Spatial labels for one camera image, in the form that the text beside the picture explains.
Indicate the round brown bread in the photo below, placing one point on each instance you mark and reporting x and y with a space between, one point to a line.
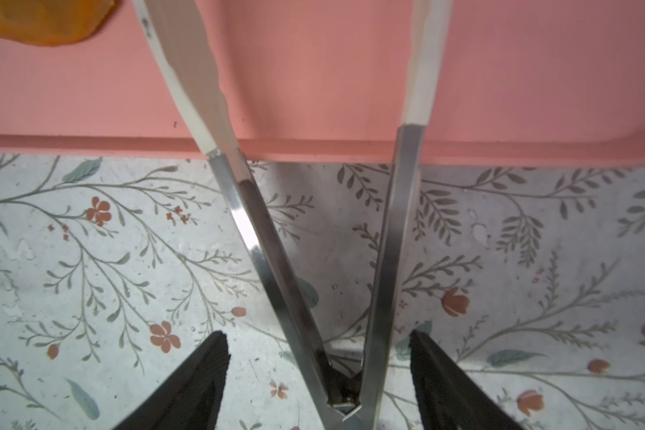
52 23

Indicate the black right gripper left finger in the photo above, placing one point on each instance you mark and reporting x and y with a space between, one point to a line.
191 396

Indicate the steel tongs with white tips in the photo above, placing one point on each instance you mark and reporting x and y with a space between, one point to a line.
178 40

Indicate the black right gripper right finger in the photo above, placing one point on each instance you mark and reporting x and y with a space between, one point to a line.
447 397

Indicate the pink plastic tray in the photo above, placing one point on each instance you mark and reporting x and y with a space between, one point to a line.
523 83

